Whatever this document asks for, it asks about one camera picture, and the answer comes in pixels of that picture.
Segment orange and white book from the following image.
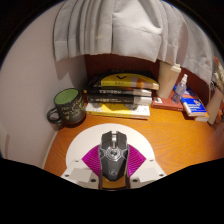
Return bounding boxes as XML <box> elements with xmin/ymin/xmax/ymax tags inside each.
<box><xmin>193</xmin><ymin>111</ymin><xmax>211</xmax><ymax>123</ymax></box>

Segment red book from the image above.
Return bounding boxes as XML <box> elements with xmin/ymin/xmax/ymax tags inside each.
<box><xmin>151</xmin><ymin>95</ymin><xmax>185</xmax><ymax>112</ymax></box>

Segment clear spray bottle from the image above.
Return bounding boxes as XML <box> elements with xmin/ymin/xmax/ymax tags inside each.
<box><xmin>171</xmin><ymin>73</ymin><xmax>189</xmax><ymax>105</ymax></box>

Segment white and yellow book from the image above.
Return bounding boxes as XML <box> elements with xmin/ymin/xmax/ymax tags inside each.
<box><xmin>85</xmin><ymin>101</ymin><xmax>152</xmax><ymax>120</ymax></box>

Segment white yellow black mouse pad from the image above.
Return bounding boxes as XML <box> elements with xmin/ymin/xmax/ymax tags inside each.
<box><xmin>65</xmin><ymin>123</ymin><xmax>156</xmax><ymax>169</ymax></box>

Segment cream tumbler with lid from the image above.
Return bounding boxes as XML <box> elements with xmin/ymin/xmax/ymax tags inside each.
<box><xmin>156</xmin><ymin>60</ymin><xmax>183</xmax><ymax>100</ymax></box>

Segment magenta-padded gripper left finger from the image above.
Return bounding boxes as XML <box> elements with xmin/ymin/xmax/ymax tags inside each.
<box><xmin>60</xmin><ymin>143</ymin><xmax>103</xmax><ymax>190</ymax></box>

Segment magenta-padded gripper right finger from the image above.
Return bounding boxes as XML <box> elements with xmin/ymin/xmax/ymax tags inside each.
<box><xmin>124</xmin><ymin>143</ymin><xmax>167</xmax><ymax>188</ymax></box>

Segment black grey computer mouse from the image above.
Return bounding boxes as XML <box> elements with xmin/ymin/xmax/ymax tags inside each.
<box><xmin>98</xmin><ymin>130</ymin><xmax>130</xmax><ymax>183</ymax></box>

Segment white pleated curtain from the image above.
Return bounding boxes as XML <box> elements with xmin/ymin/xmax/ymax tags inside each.
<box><xmin>52</xmin><ymin>0</ymin><xmax>214</xmax><ymax>84</ymax></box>

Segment white ceramic vase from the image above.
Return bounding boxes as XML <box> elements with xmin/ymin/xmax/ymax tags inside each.
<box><xmin>205</xmin><ymin>86</ymin><xmax>224</xmax><ymax>126</ymax></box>

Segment blue book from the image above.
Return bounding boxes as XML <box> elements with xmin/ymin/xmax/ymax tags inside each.
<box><xmin>173</xmin><ymin>84</ymin><xmax>210</xmax><ymax>118</ymax></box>

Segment dark mug with green inside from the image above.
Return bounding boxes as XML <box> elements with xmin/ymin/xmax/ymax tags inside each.
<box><xmin>46</xmin><ymin>87</ymin><xmax>87</xmax><ymax>127</ymax></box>

